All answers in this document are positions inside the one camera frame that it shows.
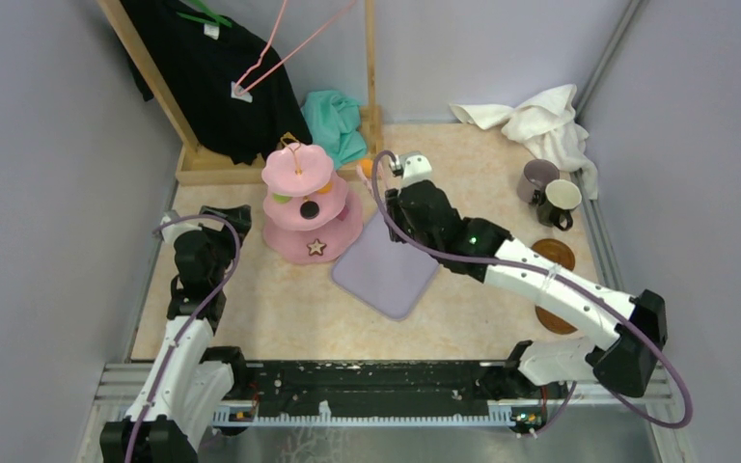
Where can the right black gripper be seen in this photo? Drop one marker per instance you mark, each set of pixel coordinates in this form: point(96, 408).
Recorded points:
point(393, 207)

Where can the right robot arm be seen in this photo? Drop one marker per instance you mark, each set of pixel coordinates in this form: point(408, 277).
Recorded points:
point(623, 335)

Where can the pink clothes hanger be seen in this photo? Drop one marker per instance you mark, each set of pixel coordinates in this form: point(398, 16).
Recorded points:
point(240, 88)

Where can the white towel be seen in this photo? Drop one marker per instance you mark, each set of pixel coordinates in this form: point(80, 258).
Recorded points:
point(545, 125)

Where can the brown saucer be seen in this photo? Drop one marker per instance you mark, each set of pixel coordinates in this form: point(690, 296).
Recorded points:
point(553, 323)
point(556, 251)

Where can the green macaron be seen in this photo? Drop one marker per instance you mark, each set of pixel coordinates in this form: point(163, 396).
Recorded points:
point(280, 199)

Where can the pink-tipped metal tongs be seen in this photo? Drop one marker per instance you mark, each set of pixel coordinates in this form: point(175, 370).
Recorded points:
point(382, 185)

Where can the lavender serving tray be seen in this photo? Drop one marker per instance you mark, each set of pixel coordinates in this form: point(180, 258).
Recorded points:
point(388, 276)

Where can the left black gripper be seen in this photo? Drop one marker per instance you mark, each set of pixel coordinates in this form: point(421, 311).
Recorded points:
point(239, 215)

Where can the pink cake slice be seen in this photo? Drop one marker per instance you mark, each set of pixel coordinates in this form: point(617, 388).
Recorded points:
point(343, 213)

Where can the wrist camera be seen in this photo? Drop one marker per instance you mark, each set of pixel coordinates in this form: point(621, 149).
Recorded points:
point(171, 227)
point(411, 168)

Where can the purple mug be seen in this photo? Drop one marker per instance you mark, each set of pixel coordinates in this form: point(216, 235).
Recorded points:
point(535, 175)

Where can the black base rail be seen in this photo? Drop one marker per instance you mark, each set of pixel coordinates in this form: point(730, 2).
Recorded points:
point(278, 393)

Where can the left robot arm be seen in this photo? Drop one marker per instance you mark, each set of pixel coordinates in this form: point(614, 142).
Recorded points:
point(189, 377)

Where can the green clothes hanger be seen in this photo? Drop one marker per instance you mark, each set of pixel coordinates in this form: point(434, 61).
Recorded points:
point(203, 14)

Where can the brown star cookie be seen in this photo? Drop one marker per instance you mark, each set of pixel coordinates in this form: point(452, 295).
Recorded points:
point(316, 248)

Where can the pink three-tier cake stand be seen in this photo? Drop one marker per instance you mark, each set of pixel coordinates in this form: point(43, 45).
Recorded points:
point(298, 170)

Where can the black t-shirt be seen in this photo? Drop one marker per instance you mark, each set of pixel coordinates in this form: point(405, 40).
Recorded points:
point(198, 63)

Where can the brown saucer lower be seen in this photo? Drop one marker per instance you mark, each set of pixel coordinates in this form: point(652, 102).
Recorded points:
point(553, 323)

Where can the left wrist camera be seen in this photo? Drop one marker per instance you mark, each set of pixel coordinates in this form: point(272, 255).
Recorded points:
point(171, 227)

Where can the teal cloth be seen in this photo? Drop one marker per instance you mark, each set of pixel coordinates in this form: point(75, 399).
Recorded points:
point(334, 122)

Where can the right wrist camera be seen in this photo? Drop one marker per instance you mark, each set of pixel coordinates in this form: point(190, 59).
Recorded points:
point(411, 168)

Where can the black macaron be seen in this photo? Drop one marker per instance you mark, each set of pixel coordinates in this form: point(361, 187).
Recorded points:
point(309, 210)

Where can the black cream-lined mug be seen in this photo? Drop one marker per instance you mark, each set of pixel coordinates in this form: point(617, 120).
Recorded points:
point(556, 204)

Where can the brown saucer upper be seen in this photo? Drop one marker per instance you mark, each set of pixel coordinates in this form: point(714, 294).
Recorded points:
point(556, 251)

